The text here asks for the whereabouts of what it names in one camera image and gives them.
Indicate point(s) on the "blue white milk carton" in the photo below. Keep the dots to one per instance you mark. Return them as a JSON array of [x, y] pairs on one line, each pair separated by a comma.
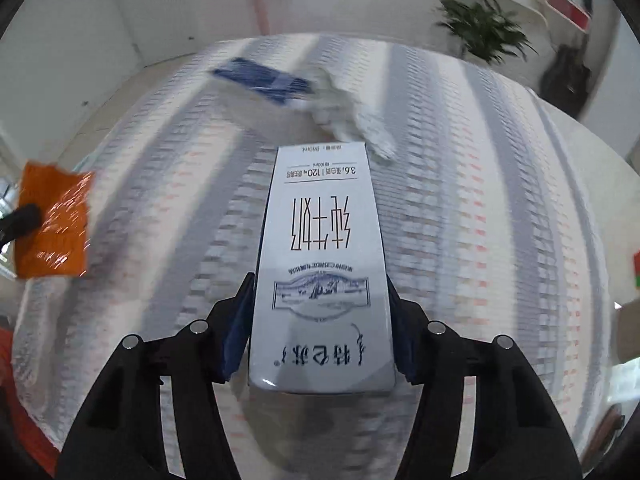
[[277, 87]]

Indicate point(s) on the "striped woven table cloth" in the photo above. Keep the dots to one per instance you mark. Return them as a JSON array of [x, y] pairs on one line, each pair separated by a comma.
[[484, 223]]

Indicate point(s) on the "pink coat rack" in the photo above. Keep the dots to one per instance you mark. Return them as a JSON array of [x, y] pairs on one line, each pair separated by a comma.
[[262, 17]]

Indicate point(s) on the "white milk box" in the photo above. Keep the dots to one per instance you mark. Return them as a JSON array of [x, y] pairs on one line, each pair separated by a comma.
[[322, 314]]

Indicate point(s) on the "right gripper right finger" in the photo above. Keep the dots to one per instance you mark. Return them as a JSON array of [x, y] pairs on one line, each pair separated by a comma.
[[518, 432]]

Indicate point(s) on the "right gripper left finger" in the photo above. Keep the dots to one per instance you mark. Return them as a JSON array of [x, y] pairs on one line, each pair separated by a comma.
[[117, 433]]

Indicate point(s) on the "red white wall cabinet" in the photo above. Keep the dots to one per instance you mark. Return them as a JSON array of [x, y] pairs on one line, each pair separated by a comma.
[[564, 15]]

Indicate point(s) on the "white polka dot paper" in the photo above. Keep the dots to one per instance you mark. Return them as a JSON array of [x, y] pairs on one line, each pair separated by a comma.
[[340, 113]]

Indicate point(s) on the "black guitar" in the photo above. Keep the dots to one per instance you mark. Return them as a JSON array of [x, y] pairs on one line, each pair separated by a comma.
[[565, 82]]

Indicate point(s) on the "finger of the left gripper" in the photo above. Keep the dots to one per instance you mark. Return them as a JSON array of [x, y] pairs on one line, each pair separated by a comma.
[[20, 222]]

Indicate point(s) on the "green potted plant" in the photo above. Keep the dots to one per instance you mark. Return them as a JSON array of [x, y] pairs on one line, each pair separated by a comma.
[[485, 31]]

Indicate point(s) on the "orange snack wrapper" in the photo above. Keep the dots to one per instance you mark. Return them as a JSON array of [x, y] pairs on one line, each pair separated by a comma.
[[58, 246]]

